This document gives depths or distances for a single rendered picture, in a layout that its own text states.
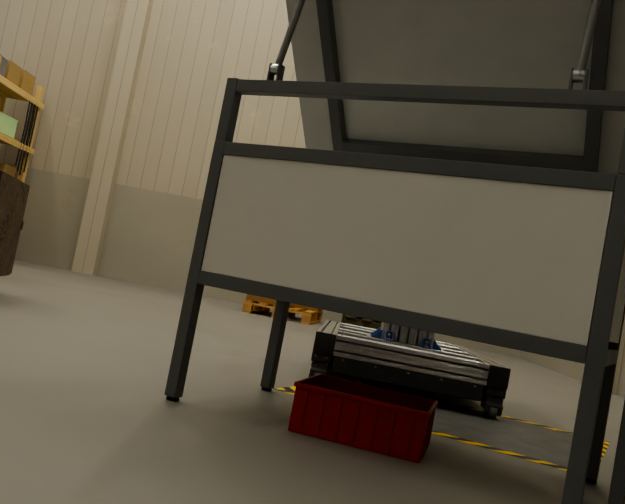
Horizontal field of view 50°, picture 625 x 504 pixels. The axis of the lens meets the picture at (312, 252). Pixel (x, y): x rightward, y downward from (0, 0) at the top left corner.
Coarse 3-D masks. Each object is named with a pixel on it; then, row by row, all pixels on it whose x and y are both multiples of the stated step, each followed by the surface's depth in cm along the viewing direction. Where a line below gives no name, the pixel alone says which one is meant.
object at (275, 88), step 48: (240, 96) 210; (288, 96) 202; (336, 96) 192; (384, 96) 184; (432, 96) 178; (480, 96) 172; (528, 96) 166; (576, 96) 161; (624, 96) 156; (624, 144) 155
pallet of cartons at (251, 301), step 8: (248, 296) 738; (256, 296) 738; (248, 304) 735; (256, 304) 734; (264, 304) 733; (272, 304) 736; (296, 304) 785; (248, 312) 734; (256, 312) 767; (272, 312) 731; (288, 312) 783; (296, 312) 728; (304, 312) 727; (312, 312) 734; (320, 312) 813; (304, 320) 726; (312, 320) 777; (320, 320) 830
